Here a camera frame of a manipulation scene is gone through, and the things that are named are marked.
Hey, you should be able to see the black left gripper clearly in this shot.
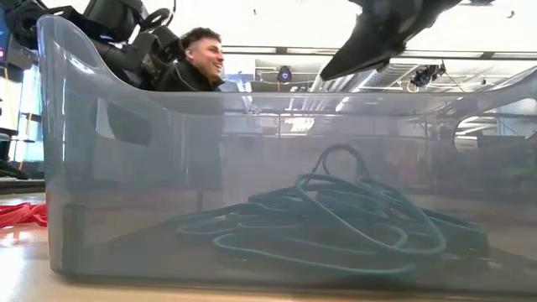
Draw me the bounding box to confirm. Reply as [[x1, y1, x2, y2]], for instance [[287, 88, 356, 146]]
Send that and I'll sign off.
[[90, 24, 186, 91]]

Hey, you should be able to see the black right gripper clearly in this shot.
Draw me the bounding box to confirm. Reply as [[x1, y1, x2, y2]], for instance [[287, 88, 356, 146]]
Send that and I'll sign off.
[[319, 0, 462, 82]]

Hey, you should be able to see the red and teal band cluster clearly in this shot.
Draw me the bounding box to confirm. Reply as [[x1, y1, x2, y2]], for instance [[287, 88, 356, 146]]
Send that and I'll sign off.
[[247, 184, 404, 236]]

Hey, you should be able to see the person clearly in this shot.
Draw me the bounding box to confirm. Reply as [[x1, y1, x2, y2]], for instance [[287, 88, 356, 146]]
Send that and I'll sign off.
[[153, 27, 227, 92]]

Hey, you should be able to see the white hanging box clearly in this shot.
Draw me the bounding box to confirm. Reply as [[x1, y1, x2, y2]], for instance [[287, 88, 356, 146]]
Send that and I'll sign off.
[[224, 56, 257, 91]]

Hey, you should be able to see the grey translucent plastic basket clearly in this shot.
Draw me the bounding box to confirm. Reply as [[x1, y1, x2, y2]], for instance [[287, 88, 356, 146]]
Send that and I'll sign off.
[[36, 14, 537, 294]]

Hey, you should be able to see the black hanging camera rig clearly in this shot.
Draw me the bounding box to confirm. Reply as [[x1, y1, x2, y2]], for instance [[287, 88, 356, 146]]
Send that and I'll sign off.
[[409, 61, 446, 89]]

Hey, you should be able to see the black round hanging camera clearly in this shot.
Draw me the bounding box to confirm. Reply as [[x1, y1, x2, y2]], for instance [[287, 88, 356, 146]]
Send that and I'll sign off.
[[276, 65, 294, 84]]

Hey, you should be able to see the black aluminium frame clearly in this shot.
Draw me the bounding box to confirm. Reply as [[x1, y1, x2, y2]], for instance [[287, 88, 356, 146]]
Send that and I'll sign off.
[[0, 159, 46, 195]]

